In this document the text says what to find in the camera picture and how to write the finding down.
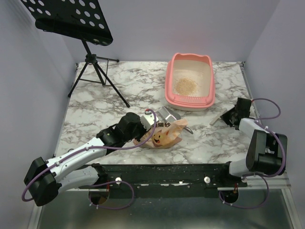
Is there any beige cat litter bag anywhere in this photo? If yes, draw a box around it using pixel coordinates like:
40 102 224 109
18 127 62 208
141 119 188 149

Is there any silver metal scoop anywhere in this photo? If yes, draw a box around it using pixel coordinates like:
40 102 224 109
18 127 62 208
158 106 181 122

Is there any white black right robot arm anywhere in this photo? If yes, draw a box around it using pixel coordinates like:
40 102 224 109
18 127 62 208
219 98 287 187

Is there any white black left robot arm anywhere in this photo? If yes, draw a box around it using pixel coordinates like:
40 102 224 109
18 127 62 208
21 109 157 207

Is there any pink plastic litter box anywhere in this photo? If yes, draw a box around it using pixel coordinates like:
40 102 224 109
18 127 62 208
165 53 215 111

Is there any tan cat litter pile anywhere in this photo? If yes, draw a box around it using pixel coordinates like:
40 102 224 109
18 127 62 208
174 78 197 96

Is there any black perforated music stand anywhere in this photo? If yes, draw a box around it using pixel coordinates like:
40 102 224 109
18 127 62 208
22 0 130 107

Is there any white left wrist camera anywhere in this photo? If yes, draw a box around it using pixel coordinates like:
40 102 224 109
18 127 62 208
140 109 159 131

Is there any small white plastic bracket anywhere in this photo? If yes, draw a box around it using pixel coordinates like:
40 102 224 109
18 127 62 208
210 108 227 126

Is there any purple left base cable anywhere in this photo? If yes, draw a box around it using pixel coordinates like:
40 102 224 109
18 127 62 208
89 180 135 210

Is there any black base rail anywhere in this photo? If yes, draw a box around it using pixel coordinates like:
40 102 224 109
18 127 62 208
94 163 247 198

